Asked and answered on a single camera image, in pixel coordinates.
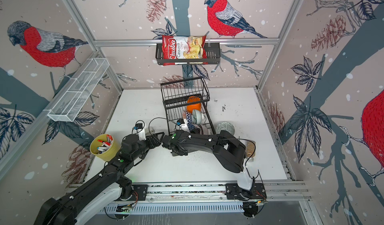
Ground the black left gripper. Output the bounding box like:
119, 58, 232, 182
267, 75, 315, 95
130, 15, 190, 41
131, 131, 165, 161

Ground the light green ceramic bowl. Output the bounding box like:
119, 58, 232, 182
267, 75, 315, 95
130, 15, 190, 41
192, 109, 205, 125

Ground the orange plastic bowl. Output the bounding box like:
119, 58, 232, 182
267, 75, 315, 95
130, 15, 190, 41
187, 96, 202, 114

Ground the blue patterned bowl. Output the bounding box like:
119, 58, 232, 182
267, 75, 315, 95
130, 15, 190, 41
187, 123, 202, 134

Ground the pink patterned glass bowl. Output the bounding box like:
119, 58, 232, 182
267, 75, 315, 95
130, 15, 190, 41
199, 125, 211, 135

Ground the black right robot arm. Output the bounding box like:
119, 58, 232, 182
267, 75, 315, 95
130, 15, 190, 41
162, 130, 255, 191

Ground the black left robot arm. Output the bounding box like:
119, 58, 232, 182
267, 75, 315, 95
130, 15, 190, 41
35, 132, 165, 225

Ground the yellow cup with markers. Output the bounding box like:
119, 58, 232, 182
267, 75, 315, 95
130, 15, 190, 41
90, 134, 121, 161

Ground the glass spice jar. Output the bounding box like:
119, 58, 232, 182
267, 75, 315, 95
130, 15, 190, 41
246, 141, 256, 162

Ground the red cassava chips bag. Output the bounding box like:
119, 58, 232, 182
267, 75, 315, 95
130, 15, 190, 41
162, 35, 207, 60

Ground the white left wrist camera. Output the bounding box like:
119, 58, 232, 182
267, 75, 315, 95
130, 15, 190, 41
134, 122, 146, 140

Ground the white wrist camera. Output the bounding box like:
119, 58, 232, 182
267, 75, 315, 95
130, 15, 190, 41
176, 118, 190, 132
134, 122, 146, 140

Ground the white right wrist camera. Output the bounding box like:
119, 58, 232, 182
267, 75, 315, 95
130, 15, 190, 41
176, 118, 190, 132

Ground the black wire dish rack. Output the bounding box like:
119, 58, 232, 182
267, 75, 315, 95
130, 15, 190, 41
160, 76, 217, 153

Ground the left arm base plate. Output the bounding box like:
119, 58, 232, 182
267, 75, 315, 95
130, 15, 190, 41
118, 184, 149, 202

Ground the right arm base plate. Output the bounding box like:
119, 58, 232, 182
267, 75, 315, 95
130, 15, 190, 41
225, 183, 267, 202

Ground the white wire mesh shelf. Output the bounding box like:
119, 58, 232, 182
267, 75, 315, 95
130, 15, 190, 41
48, 58, 110, 122

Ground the black wall basket shelf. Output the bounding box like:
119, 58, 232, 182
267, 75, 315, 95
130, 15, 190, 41
155, 43, 221, 66

